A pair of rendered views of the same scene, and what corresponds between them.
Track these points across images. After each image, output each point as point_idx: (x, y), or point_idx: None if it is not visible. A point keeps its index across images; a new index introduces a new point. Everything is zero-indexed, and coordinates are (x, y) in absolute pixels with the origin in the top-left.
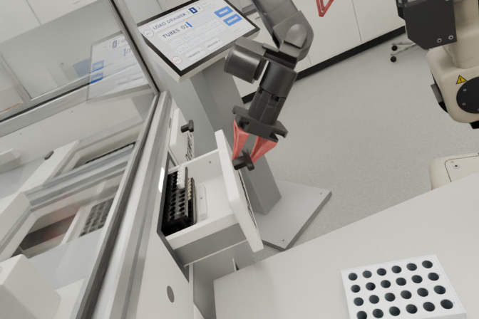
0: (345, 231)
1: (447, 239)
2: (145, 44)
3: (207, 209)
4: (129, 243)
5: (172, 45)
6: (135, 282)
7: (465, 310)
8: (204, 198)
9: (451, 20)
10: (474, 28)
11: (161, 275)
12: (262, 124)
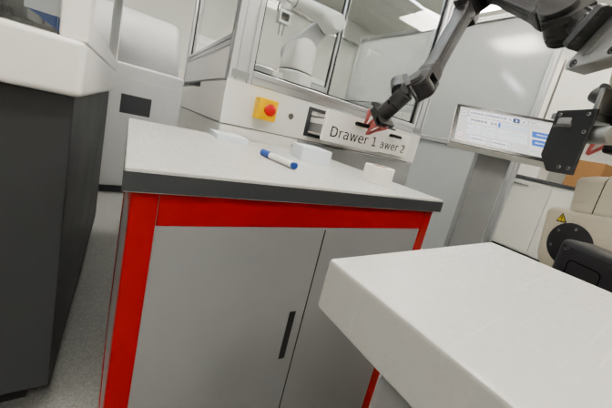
0: (348, 166)
1: (351, 172)
2: (430, 98)
3: None
4: (293, 85)
5: (469, 127)
6: (283, 89)
7: (304, 147)
8: None
9: (576, 153)
10: (603, 177)
11: (294, 109)
12: (376, 111)
